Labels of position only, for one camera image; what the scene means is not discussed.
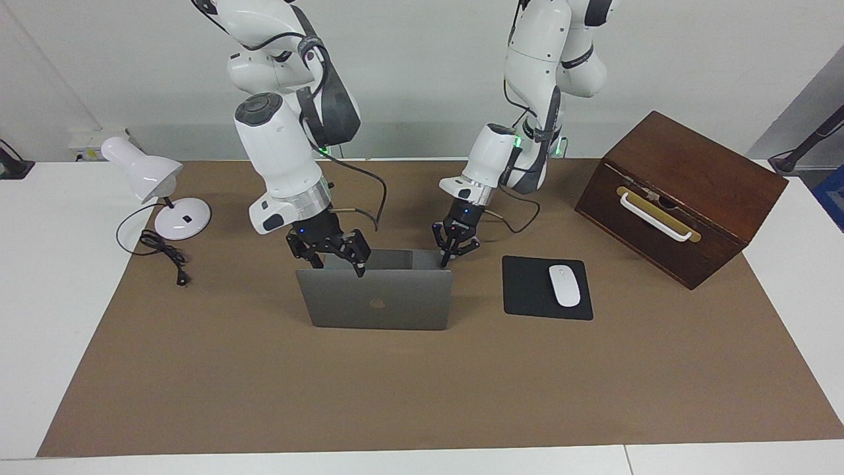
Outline white box handle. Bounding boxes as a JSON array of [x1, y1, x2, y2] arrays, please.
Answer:
[[618, 191, 694, 242]]

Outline dark brown wooden box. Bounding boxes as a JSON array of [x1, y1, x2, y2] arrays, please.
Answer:
[[574, 110, 789, 291]]

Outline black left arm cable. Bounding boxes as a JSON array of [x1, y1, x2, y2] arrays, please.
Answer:
[[491, 79, 543, 236]]

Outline black lamp power cable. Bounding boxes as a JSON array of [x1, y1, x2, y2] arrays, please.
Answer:
[[116, 203, 192, 287]]

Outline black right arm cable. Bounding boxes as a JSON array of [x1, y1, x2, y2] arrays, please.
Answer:
[[320, 146, 388, 232]]

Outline white computer mouse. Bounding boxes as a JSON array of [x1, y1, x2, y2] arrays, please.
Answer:
[[549, 265, 582, 308]]

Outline black stand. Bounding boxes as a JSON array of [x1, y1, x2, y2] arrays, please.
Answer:
[[768, 106, 844, 175]]

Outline white desk lamp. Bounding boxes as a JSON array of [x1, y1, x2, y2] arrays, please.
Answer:
[[101, 137, 212, 241]]

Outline white power strip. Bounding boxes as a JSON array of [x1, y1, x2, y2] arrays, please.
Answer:
[[68, 129, 130, 163]]

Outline blue crate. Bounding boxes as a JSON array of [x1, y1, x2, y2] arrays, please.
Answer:
[[812, 165, 844, 232]]

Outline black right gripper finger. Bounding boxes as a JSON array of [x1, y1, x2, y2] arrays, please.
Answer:
[[285, 232, 326, 270], [342, 229, 373, 278]]

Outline black clamp mount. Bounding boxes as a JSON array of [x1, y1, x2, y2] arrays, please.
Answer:
[[0, 139, 35, 180]]

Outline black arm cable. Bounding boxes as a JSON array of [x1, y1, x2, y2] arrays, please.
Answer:
[[491, 79, 543, 236], [320, 146, 388, 232]]

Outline brown table mat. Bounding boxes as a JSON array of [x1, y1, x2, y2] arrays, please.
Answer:
[[36, 158, 844, 458]]

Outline silver laptop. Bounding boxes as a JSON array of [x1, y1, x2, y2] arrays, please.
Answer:
[[295, 249, 454, 331]]

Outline black mouse pad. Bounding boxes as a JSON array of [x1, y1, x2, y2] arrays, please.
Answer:
[[502, 255, 594, 321]]

